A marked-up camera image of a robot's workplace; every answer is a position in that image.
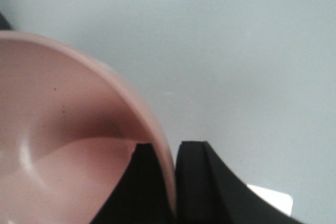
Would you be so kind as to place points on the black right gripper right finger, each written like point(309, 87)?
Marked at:
point(209, 192)

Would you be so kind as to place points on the dark blue saucepan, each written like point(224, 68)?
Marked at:
point(4, 23)

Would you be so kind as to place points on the pink bowl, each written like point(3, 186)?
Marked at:
point(69, 127)

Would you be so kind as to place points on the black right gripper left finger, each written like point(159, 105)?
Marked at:
point(140, 195)

